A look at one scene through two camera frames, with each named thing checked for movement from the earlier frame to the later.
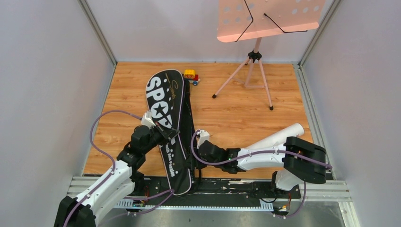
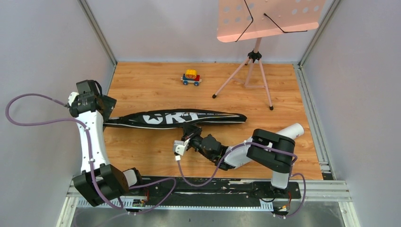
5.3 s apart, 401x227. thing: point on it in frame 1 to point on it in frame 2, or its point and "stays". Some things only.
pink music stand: (240, 20) stays
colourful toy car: (189, 74) stays
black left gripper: (169, 134) to (108, 104)
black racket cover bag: (168, 100) to (172, 117)
